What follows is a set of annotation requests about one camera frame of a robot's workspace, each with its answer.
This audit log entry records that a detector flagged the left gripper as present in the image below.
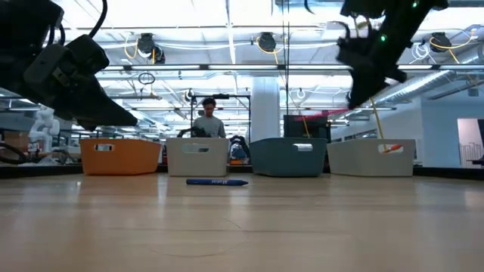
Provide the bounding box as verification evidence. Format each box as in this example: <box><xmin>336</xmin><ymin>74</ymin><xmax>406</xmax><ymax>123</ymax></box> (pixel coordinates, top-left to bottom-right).
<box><xmin>20</xmin><ymin>33</ymin><xmax>139</xmax><ymax>132</ymax></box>

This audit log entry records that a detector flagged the thin yellow cable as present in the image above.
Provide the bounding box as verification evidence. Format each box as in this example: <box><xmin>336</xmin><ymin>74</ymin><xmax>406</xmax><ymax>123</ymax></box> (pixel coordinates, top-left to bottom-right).
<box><xmin>256</xmin><ymin>36</ymin><xmax>312</xmax><ymax>139</ymax></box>

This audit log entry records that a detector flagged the silver ventilation duct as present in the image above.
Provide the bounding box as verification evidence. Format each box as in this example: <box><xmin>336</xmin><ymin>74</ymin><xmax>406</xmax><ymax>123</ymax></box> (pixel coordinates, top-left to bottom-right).
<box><xmin>374</xmin><ymin>70</ymin><xmax>455</xmax><ymax>107</ymax></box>

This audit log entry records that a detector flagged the person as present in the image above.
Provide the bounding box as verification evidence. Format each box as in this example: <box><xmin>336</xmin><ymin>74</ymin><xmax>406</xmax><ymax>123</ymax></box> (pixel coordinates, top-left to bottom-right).
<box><xmin>191</xmin><ymin>97</ymin><xmax>227</xmax><ymax>139</ymax></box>

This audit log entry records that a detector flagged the blue wax crayon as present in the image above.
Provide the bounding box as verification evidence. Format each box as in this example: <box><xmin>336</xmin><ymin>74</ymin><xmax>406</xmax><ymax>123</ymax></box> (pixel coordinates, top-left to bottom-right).
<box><xmin>185</xmin><ymin>178</ymin><xmax>250</xmax><ymax>187</ymax></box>

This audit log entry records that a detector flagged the white round column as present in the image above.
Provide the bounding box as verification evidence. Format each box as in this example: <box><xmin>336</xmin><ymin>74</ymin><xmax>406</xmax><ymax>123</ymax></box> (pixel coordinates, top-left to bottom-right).
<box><xmin>251</xmin><ymin>76</ymin><xmax>281</xmax><ymax>141</ymax></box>

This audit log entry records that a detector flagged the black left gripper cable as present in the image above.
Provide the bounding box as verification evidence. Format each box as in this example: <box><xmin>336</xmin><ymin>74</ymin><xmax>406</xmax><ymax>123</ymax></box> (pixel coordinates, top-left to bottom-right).
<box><xmin>45</xmin><ymin>0</ymin><xmax>109</xmax><ymax>46</ymax></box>

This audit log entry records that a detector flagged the black hanging cable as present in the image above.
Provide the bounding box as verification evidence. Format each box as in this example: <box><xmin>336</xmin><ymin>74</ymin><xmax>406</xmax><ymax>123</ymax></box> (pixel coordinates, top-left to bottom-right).
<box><xmin>281</xmin><ymin>0</ymin><xmax>291</xmax><ymax>116</ymax></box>

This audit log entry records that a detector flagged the orange plastic bin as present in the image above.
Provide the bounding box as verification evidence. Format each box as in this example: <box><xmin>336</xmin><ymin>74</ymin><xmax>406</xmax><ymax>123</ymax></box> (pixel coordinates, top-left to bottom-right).
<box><xmin>79</xmin><ymin>138</ymin><xmax>163</xmax><ymax>177</ymax></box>

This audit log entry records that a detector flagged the yellow hanging cable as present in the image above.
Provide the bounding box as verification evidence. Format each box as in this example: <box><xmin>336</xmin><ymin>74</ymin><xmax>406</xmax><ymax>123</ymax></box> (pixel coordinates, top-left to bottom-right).
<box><xmin>368</xmin><ymin>96</ymin><xmax>388</xmax><ymax>151</ymax></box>

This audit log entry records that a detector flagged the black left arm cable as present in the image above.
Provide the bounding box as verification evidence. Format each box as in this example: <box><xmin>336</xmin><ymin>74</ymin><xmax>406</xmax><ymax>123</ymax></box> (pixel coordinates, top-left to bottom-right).
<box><xmin>0</xmin><ymin>141</ymin><xmax>29</xmax><ymax>165</ymax></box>

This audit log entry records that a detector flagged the black monitor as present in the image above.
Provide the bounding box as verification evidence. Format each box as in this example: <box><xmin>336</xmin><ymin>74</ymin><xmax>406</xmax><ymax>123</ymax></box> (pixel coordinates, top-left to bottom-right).
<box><xmin>283</xmin><ymin>114</ymin><xmax>330</xmax><ymax>140</ymax></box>

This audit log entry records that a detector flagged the light grey plastic bin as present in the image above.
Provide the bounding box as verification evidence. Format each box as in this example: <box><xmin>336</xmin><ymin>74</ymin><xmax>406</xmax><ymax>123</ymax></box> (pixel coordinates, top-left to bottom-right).
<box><xmin>165</xmin><ymin>137</ymin><xmax>231</xmax><ymax>178</ymax></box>
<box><xmin>327</xmin><ymin>138</ymin><xmax>417</xmax><ymax>178</ymax></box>

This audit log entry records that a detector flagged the black and blue bag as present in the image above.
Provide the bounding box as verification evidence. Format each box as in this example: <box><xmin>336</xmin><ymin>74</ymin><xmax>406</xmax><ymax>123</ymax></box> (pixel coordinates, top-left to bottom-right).
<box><xmin>229</xmin><ymin>134</ymin><xmax>252</xmax><ymax>166</ymax></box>

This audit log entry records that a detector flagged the cardboard box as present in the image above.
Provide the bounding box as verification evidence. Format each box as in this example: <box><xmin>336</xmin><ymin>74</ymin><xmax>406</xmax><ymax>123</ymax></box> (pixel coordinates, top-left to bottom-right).
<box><xmin>2</xmin><ymin>130</ymin><xmax>30</xmax><ymax>152</ymax></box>

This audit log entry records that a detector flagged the teal plastic bin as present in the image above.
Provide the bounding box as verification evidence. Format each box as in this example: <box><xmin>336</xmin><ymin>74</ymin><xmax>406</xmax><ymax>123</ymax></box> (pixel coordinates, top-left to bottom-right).
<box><xmin>249</xmin><ymin>137</ymin><xmax>328</xmax><ymax>178</ymax></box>

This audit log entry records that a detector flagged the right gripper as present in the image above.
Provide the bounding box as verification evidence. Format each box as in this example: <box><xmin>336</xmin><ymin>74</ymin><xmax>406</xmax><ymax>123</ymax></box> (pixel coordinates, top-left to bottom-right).
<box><xmin>335</xmin><ymin>21</ymin><xmax>408</xmax><ymax>111</ymax></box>

